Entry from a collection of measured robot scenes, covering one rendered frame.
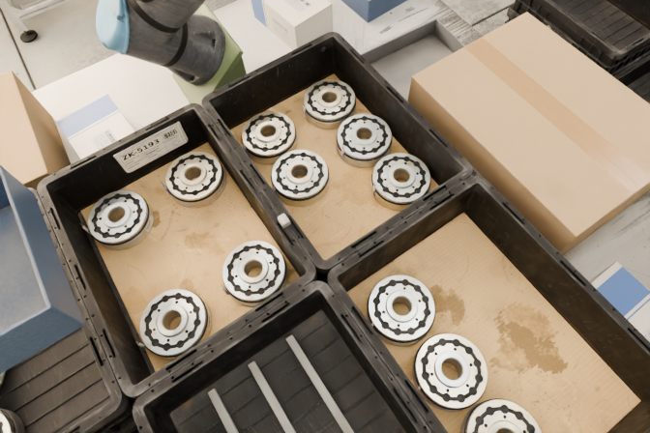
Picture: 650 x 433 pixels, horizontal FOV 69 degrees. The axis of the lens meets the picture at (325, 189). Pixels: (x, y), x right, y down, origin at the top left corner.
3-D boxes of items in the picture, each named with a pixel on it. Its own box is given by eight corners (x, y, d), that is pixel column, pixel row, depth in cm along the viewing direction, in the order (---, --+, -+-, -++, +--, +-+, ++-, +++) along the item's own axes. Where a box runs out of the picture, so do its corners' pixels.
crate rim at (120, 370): (42, 189, 79) (33, 183, 77) (200, 107, 86) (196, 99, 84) (133, 405, 62) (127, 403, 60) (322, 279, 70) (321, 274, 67)
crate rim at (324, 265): (200, 107, 86) (197, 99, 84) (335, 38, 94) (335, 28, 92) (322, 279, 70) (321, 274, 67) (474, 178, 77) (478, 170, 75)
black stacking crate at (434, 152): (215, 138, 95) (199, 101, 85) (336, 72, 102) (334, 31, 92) (325, 297, 78) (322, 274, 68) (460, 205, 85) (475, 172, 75)
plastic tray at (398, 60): (390, 131, 107) (392, 118, 103) (344, 75, 116) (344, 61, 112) (484, 82, 113) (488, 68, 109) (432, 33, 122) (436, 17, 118)
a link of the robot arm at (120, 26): (142, 33, 103) (80, 11, 92) (177, -9, 97) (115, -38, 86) (155, 77, 99) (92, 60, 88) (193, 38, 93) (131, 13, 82)
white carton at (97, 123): (74, 142, 109) (54, 118, 102) (122, 116, 113) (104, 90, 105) (112, 201, 101) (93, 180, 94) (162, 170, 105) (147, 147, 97)
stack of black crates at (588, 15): (480, 78, 186) (516, -21, 147) (536, 46, 193) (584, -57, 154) (556, 148, 169) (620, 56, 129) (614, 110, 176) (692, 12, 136)
